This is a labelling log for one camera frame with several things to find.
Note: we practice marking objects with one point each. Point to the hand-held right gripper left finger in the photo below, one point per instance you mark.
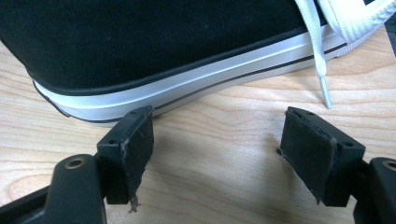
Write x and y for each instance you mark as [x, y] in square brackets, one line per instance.
[127, 149]

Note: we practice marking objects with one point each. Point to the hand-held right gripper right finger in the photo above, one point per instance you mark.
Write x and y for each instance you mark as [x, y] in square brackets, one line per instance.
[317, 155]

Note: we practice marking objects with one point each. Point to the black and white canvas sneaker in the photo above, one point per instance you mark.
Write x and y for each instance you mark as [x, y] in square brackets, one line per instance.
[140, 43]

